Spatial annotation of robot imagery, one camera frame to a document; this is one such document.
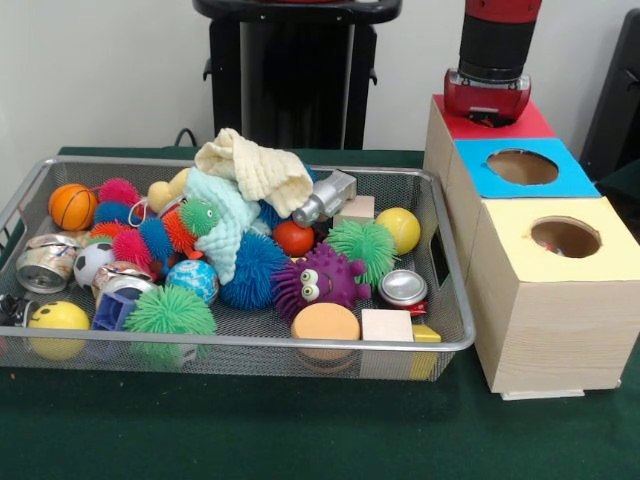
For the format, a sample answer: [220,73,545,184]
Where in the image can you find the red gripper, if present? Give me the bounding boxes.
[443,68,532,124]

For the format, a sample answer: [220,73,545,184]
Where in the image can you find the crushed silver drink can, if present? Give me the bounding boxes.
[378,268,430,315]

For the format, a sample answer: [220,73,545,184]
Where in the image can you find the silver mesh bin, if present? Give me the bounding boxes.
[0,155,476,382]

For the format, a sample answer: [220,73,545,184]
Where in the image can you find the black chair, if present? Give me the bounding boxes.
[579,7,640,176]

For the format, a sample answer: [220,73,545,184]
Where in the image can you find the yellow tennis ball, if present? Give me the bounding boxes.
[374,207,421,255]

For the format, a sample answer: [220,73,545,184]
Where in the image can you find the green spiky rubber ball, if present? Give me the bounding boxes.
[123,284,217,335]
[324,218,399,286]

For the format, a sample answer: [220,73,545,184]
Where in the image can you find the purple spiky monster toy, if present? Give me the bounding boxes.
[269,243,372,319]

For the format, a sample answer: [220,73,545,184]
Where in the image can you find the cream waffle cloth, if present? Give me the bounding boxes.
[193,127,315,219]

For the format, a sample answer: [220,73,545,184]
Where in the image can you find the pale wooden cube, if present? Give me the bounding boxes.
[359,308,416,380]

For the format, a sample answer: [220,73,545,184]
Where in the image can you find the orange foam disc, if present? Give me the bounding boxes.
[291,302,362,362]

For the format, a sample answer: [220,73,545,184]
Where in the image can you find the light blue cloth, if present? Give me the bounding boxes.
[183,167,261,284]

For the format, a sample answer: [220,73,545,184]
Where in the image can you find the yellow smiley ball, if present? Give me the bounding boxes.
[25,300,92,362]

